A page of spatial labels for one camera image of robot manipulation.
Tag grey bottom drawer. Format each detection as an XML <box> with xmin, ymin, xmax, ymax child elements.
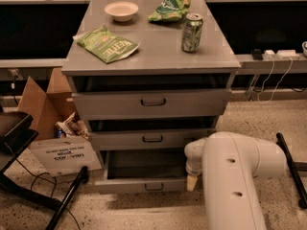
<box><xmin>93</xmin><ymin>148</ymin><xmax>186</xmax><ymax>194</ymax></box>

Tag grey drawer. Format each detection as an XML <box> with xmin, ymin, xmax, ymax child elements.
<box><xmin>89</xmin><ymin>128</ymin><xmax>216</xmax><ymax>151</ymax></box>
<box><xmin>93</xmin><ymin>148</ymin><xmax>186</xmax><ymax>194</ymax></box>
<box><xmin>72</xmin><ymin>89</ymin><xmax>231</xmax><ymax>121</ymax></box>

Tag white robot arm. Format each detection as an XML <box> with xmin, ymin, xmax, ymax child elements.
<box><xmin>184</xmin><ymin>131</ymin><xmax>286</xmax><ymax>230</ymax></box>

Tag grey top drawer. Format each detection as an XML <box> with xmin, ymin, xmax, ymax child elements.
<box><xmin>72</xmin><ymin>89</ymin><xmax>231</xmax><ymax>121</ymax></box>

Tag grey middle drawer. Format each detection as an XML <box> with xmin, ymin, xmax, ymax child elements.
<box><xmin>89</xmin><ymin>128</ymin><xmax>216</xmax><ymax>151</ymax></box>

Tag grey drawer cabinet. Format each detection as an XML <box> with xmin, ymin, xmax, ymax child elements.
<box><xmin>60</xmin><ymin>0</ymin><xmax>242</xmax><ymax>165</ymax></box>

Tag brown cardboard box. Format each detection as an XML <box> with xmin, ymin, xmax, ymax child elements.
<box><xmin>18</xmin><ymin>68</ymin><xmax>102</xmax><ymax>176</ymax></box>

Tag black adapter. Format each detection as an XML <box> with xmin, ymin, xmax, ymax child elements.
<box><xmin>251</xmin><ymin>49</ymin><xmax>263</xmax><ymax>60</ymax></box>

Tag white power strip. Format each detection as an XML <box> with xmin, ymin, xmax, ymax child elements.
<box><xmin>264</xmin><ymin>50</ymin><xmax>299</xmax><ymax>60</ymax></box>

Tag green soda can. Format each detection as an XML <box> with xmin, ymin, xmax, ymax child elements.
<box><xmin>181</xmin><ymin>12</ymin><xmax>203</xmax><ymax>53</ymax></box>

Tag green chip bag flat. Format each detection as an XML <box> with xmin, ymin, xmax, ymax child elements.
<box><xmin>73</xmin><ymin>26</ymin><xmax>139</xmax><ymax>64</ymax></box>

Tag green crumpled chip bag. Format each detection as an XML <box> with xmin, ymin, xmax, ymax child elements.
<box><xmin>147</xmin><ymin>0</ymin><xmax>191</xmax><ymax>23</ymax></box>

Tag black stand left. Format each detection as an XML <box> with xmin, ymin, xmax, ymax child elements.
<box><xmin>0</xmin><ymin>104</ymin><xmax>90</xmax><ymax>230</ymax></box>

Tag white bowl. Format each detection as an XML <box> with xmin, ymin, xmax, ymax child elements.
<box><xmin>105</xmin><ymin>1</ymin><xmax>138</xmax><ymax>22</ymax></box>

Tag black floor cable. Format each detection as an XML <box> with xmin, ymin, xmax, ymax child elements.
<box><xmin>12</xmin><ymin>156</ymin><xmax>83</xmax><ymax>230</ymax></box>

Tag white cable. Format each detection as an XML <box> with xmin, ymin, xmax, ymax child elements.
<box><xmin>256</xmin><ymin>55</ymin><xmax>294</xmax><ymax>104</ymax></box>

